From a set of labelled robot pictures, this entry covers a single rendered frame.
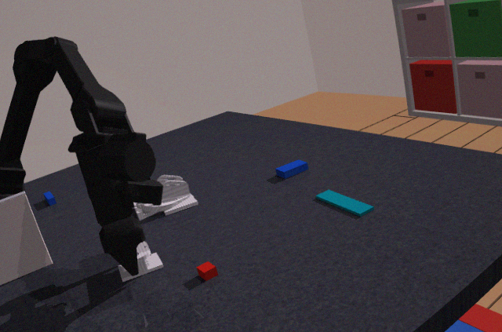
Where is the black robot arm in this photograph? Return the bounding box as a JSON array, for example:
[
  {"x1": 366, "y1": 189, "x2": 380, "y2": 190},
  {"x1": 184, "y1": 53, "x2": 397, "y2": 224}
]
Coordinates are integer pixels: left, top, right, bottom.
[{"x1": 0, "y1": 36, "x2": 163, "y2": 209}]

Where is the red cube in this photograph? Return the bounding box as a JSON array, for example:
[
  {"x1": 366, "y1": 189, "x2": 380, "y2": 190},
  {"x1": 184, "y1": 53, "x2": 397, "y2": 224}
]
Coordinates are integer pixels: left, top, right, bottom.
[{"x1": 197, "y1": 261, "x2": 218, "y2": 281}]

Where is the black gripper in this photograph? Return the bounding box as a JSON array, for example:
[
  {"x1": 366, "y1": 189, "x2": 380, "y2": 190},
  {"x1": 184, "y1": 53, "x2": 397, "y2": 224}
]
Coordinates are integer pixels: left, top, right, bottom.
[{"x1": 85, "y1": 179, "x2": 146, "y2": 276}]

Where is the blue rectangular block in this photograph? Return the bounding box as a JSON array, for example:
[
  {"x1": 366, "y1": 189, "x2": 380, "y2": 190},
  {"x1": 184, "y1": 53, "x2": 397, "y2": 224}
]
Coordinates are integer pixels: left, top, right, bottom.
[{"x1": 275, "y1": 159, "x2": 309, "y2": 179}]

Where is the teal flat bar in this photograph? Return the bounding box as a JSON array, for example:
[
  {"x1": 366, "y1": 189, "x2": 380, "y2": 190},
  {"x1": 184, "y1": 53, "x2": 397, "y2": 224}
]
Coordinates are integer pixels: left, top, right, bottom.
[{"x1": 315, "y1": 190, "x2": 374, "y2": 217}]

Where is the small blue block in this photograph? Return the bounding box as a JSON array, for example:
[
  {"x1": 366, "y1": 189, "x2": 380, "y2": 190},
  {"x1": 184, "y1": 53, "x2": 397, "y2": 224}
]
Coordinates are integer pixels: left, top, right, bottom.
[{"x1": 43, "y1": 191, "x2": 56, "y2": 205}]

